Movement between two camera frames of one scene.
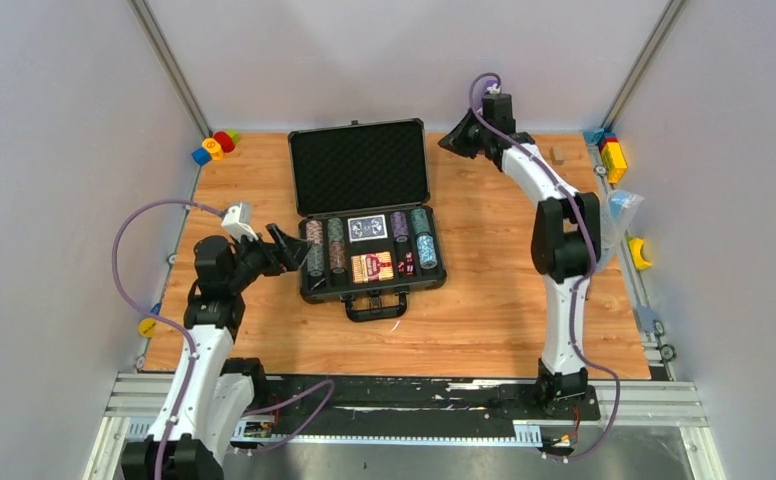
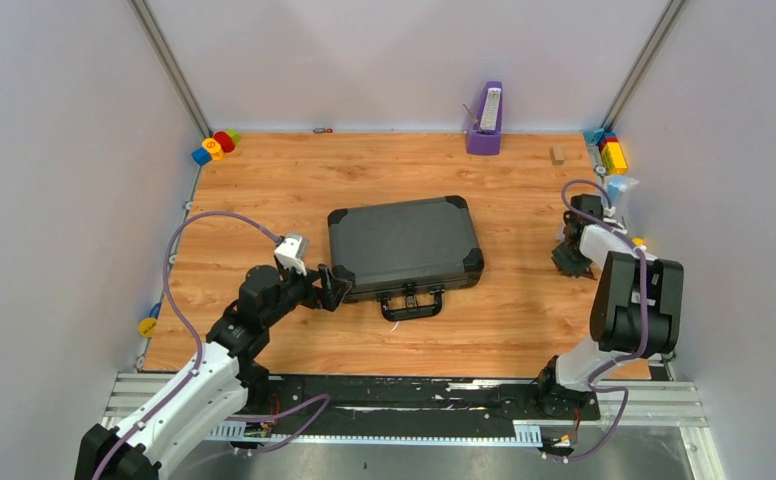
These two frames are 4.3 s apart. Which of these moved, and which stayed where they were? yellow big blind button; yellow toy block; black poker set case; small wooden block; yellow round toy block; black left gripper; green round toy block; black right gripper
Moved: black right gripper; black poker set case; black left gripper
Stayed: green round toy block; yellow round toy block; small wooden block; yellow toy block; yellow big blind button
